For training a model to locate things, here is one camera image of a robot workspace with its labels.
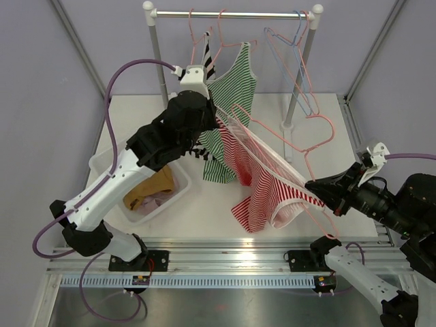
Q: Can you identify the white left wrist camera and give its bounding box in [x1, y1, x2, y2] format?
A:
[172, 65, 210, 99]

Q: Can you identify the aluminium mounting rail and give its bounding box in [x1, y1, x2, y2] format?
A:
[46, 236, 416, 277]

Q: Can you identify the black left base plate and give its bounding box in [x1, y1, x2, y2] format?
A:
[108, 250, 170, 273]

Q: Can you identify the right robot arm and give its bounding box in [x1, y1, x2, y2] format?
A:
[305, 163, 435, 326]

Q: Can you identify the black white striped tank top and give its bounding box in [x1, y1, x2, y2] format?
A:
[190, 31, 216, 161]

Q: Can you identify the white slotted cable duct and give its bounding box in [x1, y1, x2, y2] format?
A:
[61, 275, 315, 289]

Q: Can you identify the green white striped tank top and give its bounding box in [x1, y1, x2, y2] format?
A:
[199, 42, 257, 184]

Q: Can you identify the tan brown tank top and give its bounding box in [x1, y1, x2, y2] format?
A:
[123, 166, 176, 211]

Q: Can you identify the pink wire hanger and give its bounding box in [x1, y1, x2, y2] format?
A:
[268, 11, 321, 119]

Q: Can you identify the white plastic basket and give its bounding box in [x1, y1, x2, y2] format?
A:
[89, 148, 192, 227]

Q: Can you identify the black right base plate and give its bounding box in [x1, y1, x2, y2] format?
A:
[283, 250, 332, 273]

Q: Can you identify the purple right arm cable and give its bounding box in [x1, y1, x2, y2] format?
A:
[386, 153, 436, 161]

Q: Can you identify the white clothes rack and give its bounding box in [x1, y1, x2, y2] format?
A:
[142, 0, 324, 164]

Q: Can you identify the pink hanger under black top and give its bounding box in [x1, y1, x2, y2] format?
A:
[188, 8, 205, 65]

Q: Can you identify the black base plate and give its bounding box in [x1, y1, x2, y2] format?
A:
[283, 250, 332, 273]
[108, 250, 170, 273]

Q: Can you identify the pink mauve tank top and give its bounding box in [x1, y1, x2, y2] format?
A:
[136, 192, 174, 215]

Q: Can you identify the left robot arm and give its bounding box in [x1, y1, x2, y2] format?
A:
[50, 87, 218, 271]

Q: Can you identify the light blue wire hanger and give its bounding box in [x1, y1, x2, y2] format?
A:
[264, 10, 316, 116]

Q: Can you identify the red white striped tank top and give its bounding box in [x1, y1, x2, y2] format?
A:
[219, 112, 325, 233]

